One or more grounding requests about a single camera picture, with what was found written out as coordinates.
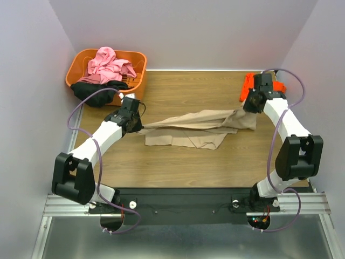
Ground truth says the beige t shirt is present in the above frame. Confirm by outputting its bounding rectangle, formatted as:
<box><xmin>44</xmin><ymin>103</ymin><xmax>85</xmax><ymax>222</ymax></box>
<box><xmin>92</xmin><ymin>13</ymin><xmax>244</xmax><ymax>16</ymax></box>
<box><xmin>138</xmin><ymin>107</ymin><xmax>257</xmax><ymax>150</ymax></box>

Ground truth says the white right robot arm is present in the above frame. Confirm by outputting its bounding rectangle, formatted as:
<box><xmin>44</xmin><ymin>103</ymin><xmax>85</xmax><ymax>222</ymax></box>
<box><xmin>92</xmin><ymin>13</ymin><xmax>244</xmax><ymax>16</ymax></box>
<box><xmin>243</xmin><ymin>89</ymin><xmax>323</xmax><ymax>210</ymax></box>

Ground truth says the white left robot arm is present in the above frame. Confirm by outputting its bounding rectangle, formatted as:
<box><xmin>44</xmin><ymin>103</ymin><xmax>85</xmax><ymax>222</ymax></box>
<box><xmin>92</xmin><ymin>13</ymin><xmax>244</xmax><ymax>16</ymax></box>
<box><xmin>52</xmin><ymin>115</ymin><xmax>142</xmax><ymax>213</ymax></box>

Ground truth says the folded orange t shirt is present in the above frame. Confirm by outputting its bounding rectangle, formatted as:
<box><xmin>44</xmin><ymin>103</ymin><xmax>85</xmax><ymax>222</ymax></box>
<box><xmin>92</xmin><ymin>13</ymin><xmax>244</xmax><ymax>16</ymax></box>
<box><xmin>239</xmin><ymin>73</ymin><xmax>286</xmax><ymax>102</ymax></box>

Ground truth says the black t shirt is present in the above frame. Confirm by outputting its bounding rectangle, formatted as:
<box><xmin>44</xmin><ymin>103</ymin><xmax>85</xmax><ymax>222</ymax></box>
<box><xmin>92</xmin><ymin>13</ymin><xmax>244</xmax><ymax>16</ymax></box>
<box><xmin>71</xmin><ymin>80</ymin><xmax>130</xmax><ymax>108</ymax></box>

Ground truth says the pink t shirt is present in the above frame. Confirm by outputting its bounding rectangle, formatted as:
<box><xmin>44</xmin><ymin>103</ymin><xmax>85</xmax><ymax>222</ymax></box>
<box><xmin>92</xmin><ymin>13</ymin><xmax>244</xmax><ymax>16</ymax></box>
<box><xmin>78</xmin><ymin>47</ymin><xmax>137</xmax><ymax>85</ymax></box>

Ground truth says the orange plastic basket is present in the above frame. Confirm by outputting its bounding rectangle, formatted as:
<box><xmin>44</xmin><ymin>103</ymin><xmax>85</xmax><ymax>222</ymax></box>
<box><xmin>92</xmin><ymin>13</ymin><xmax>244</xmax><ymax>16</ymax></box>
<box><xmin>65</xmin><ymin>49</ymin><xmax>147</xmax><ymax>106</ymax></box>

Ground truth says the white round knob left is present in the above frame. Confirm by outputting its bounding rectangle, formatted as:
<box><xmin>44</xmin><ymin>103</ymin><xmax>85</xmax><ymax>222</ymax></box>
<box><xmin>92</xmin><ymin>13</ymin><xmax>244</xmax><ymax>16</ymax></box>
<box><xmin>129</xmin><ymin>201</ymin><xmax>137</xmax><ymax>210</ymax></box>

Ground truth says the silver round knob right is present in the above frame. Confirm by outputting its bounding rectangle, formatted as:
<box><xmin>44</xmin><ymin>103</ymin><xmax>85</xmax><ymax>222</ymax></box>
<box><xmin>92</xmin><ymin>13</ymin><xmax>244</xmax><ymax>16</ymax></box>
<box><xmin>232</xmin><ymin>200</ymin><xmax>240</xmax><ymax>209</ymax></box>

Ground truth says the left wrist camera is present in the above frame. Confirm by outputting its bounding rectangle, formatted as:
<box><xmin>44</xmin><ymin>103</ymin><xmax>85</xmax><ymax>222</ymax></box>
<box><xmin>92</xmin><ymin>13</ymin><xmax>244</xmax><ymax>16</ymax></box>
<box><xmin>119</xmin><ymin>93</ymin><xmax>146</xmax><ymax>118</ymax></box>

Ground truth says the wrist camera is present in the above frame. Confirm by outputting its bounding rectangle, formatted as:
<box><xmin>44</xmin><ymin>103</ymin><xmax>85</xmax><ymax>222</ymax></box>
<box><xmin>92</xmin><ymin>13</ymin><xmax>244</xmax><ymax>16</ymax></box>
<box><xmin>253</xmin><ymin>73</ymin><xmax>273</xmax><ymax>92</ymax></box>
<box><xmin>119</xmin><ymin>93</ymin><xmax>146</xmax><ymax>118</ymax></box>

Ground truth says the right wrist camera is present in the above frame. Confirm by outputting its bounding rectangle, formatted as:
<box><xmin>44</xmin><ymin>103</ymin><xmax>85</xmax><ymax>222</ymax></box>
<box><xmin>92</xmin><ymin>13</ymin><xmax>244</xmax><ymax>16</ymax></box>
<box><xmin>253</xmin><ymin>73</ymin><xmax>273</xmax><ymax>92</ymax></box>

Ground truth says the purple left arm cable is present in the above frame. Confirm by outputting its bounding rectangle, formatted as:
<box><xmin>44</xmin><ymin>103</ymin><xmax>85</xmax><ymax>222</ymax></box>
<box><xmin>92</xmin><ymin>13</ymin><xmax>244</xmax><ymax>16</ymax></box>
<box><xmin>66</xmin><ymin>90</ymin><xmax>142</xmax><ymax>235</ymax></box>

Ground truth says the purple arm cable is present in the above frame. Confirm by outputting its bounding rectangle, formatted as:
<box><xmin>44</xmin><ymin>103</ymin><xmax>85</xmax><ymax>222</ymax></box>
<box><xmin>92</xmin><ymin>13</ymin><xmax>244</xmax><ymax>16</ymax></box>
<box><xmin>261</xmin><ymin>68</ymin><xmax>307</xmax><ymax>233</ymax></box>
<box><xmin>66</xmin><ymin>90</ymin><xmax>142</xmax><ymax>235</ymax></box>

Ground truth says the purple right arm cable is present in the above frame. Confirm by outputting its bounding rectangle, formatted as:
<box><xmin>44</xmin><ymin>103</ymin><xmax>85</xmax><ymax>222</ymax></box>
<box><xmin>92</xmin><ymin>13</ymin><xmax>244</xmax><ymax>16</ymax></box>
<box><xmin>261</xmin><ymin>68</ymin><xmax>307</xmax><ymax>233</ymax></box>

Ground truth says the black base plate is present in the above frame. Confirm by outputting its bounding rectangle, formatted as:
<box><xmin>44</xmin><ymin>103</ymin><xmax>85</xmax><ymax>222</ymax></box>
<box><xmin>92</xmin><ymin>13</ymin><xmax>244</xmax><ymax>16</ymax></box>
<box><xmin>86</xmin><ymin>187</ymin><xmax>283</xmax><ymax>231</ymax></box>

